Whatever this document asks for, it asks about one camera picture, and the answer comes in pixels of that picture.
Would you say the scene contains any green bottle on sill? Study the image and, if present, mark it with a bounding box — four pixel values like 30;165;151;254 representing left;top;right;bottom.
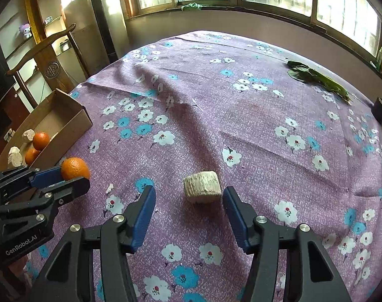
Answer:
376;46;382;72

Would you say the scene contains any wooden chair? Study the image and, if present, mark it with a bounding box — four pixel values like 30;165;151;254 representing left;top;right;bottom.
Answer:
6;23;90;108

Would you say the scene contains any green cloth on sill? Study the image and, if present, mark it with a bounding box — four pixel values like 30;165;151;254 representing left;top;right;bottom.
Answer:
181;2;204;11

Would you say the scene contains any wooden display shelf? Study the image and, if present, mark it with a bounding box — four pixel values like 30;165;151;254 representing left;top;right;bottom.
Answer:
0;0;85;155

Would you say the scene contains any small dark bottle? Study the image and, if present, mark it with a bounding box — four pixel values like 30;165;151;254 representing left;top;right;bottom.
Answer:
370;92;382;125

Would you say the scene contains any tall standing air conditioner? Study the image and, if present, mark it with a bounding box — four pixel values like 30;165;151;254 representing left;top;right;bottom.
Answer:
61;0;130;74

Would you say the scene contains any orange tangerine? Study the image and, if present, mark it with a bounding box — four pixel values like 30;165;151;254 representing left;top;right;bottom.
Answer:
61;157;91;181
32;132;50;151
25;148;40;166

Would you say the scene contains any beige sugarcane chunk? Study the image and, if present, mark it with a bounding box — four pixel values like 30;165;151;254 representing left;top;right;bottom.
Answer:
22;129;35;143
8;146;22;168
183;171;222;204

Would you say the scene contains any brown cardboard box tray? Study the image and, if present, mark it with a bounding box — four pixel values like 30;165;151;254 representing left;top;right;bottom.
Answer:
0;89;92;171

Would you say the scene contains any green leafy vegetable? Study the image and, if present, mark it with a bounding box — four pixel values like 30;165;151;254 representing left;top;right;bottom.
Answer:
286;60;351;103

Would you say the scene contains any purple floral tablecloth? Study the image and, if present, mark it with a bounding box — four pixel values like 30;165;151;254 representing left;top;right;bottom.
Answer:
54;31;382;301

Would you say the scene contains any purple plush toy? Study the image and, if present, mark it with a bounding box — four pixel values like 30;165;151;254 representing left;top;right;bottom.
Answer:
19;23;33;40

